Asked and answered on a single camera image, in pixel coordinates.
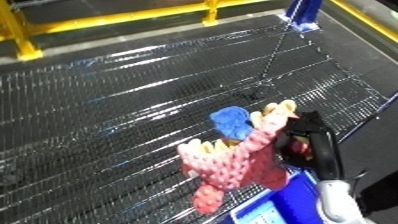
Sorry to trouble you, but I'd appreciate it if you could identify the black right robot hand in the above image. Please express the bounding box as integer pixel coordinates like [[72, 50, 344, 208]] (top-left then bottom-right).
[[273, 110, 347, 183]]

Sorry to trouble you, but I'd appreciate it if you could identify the pink knitted plush toy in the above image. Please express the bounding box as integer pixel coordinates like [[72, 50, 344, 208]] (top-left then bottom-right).
[[175, 99, 303, 216]]

